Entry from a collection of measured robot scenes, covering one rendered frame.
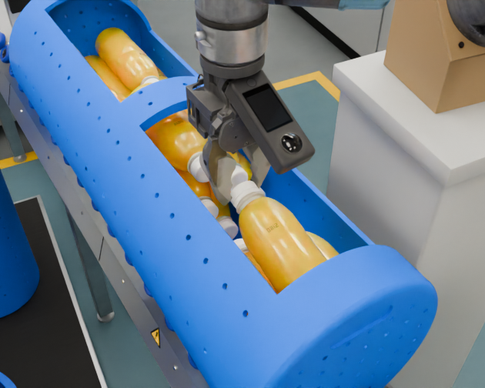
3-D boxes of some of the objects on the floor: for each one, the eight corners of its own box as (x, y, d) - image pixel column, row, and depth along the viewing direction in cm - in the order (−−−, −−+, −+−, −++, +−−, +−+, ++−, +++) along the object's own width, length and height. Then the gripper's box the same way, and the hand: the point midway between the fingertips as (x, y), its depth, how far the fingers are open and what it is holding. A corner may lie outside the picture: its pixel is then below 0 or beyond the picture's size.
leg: (110, 306, 207) (75, 173, 163) (117, 318, 203) (82, 185, 160) (95, 313, 205) (55, 181, 161) (101, 326, 201) (61, 194, 157)
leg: (25, 152, 266) (-19, 25, 223) (28, 160, 263) (-14, 32, 219) (11, 157, 264) (-34, 30, 221) (15, 165, 261) (-30, 36, 217)
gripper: (251, 18, 69) (249, 155, 84) (163, 44, 65) (178, 185, 80) (294, 50, 64) (284, 192, 79) (202, 81, 59) (209, 225, 74)
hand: (242, 193), depth 76 cm, fingers closed on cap, 4 cm apart
